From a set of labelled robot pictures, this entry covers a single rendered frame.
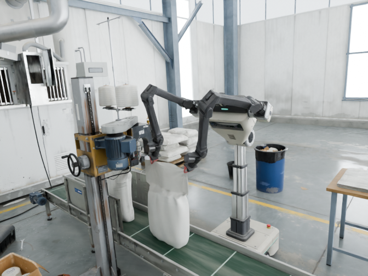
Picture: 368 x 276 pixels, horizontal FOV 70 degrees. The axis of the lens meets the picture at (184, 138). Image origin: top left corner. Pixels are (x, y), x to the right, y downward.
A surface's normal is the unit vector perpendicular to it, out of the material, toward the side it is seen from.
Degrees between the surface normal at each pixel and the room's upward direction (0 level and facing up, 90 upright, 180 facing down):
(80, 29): 90
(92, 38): 90
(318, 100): 90
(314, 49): 90
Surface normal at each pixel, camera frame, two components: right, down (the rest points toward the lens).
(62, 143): 0.76, 0.11
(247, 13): -0.66, 0.19
